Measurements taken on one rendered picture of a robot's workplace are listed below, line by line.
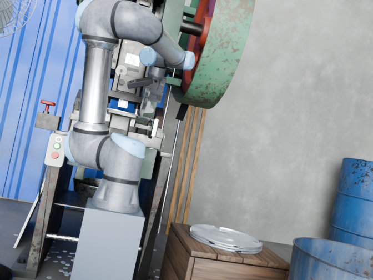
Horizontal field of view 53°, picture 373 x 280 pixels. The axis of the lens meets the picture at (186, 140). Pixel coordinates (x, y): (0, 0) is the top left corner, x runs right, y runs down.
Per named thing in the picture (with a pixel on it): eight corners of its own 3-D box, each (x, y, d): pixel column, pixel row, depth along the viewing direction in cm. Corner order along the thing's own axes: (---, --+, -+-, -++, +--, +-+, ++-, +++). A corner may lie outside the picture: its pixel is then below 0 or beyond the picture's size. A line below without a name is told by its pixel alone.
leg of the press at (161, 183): (157, 294, 170) (197, 102, 172) (132, 291, 168) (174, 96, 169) (140, 238, 260) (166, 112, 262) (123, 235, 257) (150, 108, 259)
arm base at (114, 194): (140, 215, 114) (146, 184, 114) (90, 207, 110) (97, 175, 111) (136, 206, 128) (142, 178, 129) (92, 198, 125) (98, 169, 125)
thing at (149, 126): (164, 139, 198) (168, 120, 198) (134, 132, 195) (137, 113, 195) (162, 139, 204) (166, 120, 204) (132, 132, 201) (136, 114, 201)
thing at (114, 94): (142, 108, 191) (144, 98, 191) (103, 99, 187) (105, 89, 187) (139, 110, 206) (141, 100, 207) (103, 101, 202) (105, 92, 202)
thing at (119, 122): (132, 144, 168) (138, 114, 168) (101, 137, 165) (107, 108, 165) (129, 142, 192) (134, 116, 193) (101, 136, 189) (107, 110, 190)
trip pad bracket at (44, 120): (51, 157, 164) (60, 114, 165) (28, 153, 162) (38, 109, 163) (53, 156, 170) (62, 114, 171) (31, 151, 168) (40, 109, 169)
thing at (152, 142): (160, 150, 186) (162, 138, 186) (68, 131, 176) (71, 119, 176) (152, 147, 215) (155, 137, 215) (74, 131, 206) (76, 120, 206)
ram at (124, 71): (140, 95, 185) (152, 38, 186) (110, 89, 182) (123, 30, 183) (137, 99, 202) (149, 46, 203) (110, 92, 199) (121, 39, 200)
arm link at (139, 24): (152, -4, 106) (198, 50, 152) (119, -7, 109) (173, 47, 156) (144, 35, 106) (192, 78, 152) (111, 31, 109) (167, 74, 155)
